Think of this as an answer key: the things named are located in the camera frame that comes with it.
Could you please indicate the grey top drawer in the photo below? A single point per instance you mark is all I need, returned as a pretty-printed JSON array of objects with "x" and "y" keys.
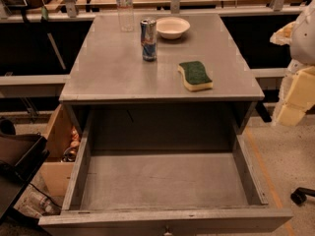
[{"x": 149, "y": 172}]

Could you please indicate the grey drawer cabinet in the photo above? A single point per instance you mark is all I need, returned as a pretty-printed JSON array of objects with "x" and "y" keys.
[{"x": 144, "y": 105}]

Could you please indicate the foam gripper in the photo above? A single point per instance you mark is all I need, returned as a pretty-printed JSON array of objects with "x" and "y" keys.
[{"x": 304, "y": 39}]

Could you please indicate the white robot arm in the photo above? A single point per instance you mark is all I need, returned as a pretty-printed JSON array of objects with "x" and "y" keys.
[{"x": 300, "y": 37}]

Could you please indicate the clear plastic water bottle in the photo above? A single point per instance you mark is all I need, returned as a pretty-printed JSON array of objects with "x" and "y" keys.
[{"x": 125, "y": 14}]

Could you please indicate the green yellow sponge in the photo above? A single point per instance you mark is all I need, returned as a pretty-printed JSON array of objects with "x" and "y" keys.
[{"x": 194, "y": 76}]

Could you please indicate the black tray cart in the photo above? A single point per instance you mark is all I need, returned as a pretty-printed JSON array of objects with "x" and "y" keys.
[{"x": 21, "y": 156}]

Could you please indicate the blue silver energy drink can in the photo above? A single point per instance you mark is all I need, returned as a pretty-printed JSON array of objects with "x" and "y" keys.
[{"x": 149, "y": 39}]

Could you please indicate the white bowl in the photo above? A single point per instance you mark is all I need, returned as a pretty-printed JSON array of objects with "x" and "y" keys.
[{"x": 172, "y": 27}]

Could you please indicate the plastic bottle on floor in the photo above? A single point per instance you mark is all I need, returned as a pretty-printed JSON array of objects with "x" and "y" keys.
[{"x": 43, "y": 202}]

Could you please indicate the wooden box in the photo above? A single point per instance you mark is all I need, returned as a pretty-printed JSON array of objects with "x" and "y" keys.
[{"x": 63, "y": 142}]

